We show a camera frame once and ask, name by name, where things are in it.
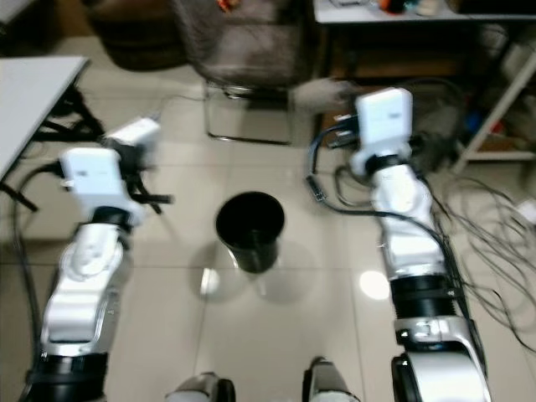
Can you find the grey folding table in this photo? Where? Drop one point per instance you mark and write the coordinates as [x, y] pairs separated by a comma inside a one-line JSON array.
[[29, 100]]

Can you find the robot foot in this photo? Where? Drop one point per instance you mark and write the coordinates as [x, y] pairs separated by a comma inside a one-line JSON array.
[[331, 383], [205, 389]]

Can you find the metal mesh chair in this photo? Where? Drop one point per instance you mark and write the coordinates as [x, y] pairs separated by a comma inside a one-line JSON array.
[[243, 42]]

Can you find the white desk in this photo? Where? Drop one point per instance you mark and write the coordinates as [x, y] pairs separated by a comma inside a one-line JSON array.
[[352, 14]]

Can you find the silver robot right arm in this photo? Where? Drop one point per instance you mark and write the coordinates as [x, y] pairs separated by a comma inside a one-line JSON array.
[[410, 234]]

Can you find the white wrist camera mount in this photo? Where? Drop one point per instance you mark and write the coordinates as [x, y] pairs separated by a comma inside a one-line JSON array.
[[385, 117], [92, 180]]

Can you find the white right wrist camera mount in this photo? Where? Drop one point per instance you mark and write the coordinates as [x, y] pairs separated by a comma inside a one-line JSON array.
[[385, 117]]

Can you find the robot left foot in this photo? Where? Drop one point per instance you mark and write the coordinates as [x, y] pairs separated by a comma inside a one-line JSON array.
[[205, 389]]

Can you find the black rubbish bin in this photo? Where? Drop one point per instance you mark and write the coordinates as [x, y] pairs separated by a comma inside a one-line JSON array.
[[251, 243]]

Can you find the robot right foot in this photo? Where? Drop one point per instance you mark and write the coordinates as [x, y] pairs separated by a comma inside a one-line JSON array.
[[331, 383]]

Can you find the dark brown round basket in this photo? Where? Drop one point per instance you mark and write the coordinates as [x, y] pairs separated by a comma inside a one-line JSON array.
[[134, 42]]

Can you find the white metal rack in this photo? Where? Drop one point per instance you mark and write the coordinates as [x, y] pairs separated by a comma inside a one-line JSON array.
[[502, 109]]

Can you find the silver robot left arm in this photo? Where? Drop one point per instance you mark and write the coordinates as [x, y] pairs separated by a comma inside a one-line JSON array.
[[79, 293]]

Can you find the beige crumpled paper wad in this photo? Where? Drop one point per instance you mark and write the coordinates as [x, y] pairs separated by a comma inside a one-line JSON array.
[[318, 92]]

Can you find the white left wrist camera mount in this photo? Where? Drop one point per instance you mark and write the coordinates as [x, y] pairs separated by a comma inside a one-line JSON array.
[[92, 180]]

